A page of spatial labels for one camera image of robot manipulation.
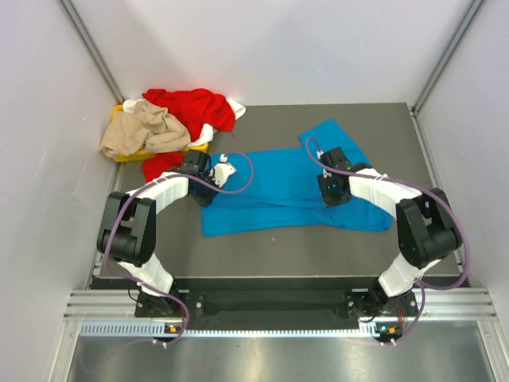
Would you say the right corner aluminium post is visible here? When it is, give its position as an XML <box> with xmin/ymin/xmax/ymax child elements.
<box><xmin>410</xmin><ymin>0</ymin><xmax>486</xmax><ymax>118</ymax></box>

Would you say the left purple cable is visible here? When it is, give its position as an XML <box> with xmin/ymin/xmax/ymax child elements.
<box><xmin>75</xmin><ymin>150</ymin><xmax>255</xmax><ymax>371</ymax></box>

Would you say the purple cable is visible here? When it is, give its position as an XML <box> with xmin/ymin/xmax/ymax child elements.
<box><xmin>305</xmin><ymin>136</ymin><xmax>473</xmax><ymax>346</ymax></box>
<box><xmin>75</xmin><ymin>150</ymin><xmax>255</xmax><ymax>371</ymax></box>

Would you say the slotted cable duct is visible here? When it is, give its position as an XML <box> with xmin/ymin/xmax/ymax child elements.
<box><xmin>79</xmin><ymin>321</ymin><xmax>402</xmax><ymax>338</ymax></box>

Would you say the yellow plastic bin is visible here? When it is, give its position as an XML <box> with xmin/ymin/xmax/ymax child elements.
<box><xmin>111</xmin><ymin>105</ymin><xmax>210</xmax><ymax>162</ymax></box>

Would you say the aluminium frame rail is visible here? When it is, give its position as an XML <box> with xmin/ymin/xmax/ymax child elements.
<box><xmin>64</xmin><ymin>288</ymin><xmax>497</xmax><ymax>321</ymax></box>

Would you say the red t shirt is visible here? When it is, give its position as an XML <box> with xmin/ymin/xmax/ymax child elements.
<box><xmin>142</xmin><ymin>88</ymin><xmax>235</xmax><ymax>181</ymax></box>

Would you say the blue t shirt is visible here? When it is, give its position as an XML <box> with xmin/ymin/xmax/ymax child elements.
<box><xmin>200</xmin><ymin>118</ymin><xmax>393</xmax><ymax>238</ymax></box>

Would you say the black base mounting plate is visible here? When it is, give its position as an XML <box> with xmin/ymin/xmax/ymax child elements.
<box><xmin>134</xmin><ymin>289</ymin><xmax>419</xmax><ymax>320</ymax></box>

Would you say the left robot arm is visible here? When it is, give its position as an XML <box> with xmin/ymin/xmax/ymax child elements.
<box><xmin>96</xmin><ymin>150</ymin><xmax>237</xmax><ymax>317</ymax></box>

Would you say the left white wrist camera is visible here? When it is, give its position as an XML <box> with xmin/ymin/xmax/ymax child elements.
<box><xmin>211</xmin><ymin>154</ymin><xmax>237</xmax><ymax>189</ymax></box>

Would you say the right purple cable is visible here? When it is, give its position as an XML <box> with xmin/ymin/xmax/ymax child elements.
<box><xmin>305</xmin><ymin>136</ymin><xmax>473</xmax><ymax>346</ymax></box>

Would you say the left corner aluminium post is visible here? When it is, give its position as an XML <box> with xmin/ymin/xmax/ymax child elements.
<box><xmin>56</xmin><ymin>0</ymin><xmax>124</xmax><ymax>104</ymax></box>

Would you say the corner aluminium post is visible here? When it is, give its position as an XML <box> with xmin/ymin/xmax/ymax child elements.
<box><xmin>410</xmin><ymin>0</ymin><xmax>486</xmax><ymax>118</ymax></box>
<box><xmin>56</xmin><ymin>0</ymin><xmax>124</xmax><ymax>104</ymax></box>

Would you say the white t shirt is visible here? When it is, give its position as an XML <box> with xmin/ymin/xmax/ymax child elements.
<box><xmin>122</xmin><ymin>99</ymin><xmax>246</xmax><ymax>148</ymax></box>

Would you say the beige t shirt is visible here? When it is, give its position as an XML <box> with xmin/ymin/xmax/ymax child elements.
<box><xmin>99</xmin><ymin>99</ymin><xmax>191</xmax><ymax>158</ymax></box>

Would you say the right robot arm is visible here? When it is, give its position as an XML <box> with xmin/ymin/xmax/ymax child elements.
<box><xmin>317</xmin><ymin>147</ymin><xmax>463</xmax><ymax>318</ymax></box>

